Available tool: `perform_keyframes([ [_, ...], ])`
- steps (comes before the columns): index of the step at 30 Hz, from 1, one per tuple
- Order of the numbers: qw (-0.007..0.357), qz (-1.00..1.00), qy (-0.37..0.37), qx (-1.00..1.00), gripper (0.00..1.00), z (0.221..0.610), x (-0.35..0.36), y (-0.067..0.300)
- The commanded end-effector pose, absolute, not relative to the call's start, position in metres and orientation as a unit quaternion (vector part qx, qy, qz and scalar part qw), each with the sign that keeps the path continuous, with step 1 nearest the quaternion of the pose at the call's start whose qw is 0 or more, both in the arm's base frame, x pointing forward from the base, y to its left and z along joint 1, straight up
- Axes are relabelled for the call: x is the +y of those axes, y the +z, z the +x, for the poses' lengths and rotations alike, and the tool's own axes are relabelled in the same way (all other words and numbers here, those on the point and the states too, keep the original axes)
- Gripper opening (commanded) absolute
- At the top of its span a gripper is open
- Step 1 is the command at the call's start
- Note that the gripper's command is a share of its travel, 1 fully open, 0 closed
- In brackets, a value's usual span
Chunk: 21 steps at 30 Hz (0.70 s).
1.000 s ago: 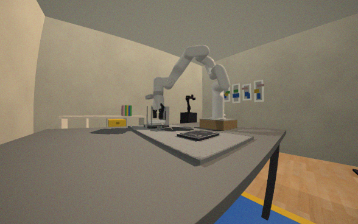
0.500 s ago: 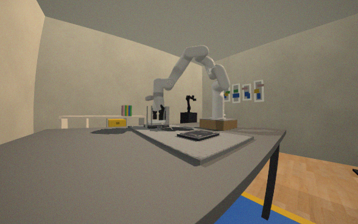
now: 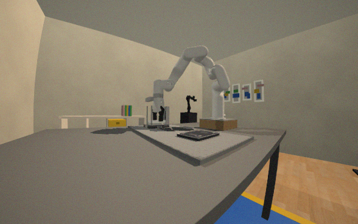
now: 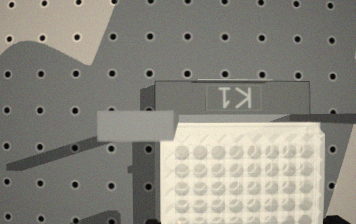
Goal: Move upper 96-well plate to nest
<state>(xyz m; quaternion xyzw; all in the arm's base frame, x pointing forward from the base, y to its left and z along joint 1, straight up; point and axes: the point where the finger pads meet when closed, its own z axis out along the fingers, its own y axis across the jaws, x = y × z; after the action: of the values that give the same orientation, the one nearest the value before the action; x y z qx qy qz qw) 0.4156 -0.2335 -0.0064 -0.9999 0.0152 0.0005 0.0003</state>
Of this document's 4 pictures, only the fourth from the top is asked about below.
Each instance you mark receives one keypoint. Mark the white well plate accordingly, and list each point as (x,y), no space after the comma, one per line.
(299,167)

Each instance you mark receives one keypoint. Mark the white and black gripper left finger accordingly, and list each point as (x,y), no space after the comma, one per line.
(152,221)

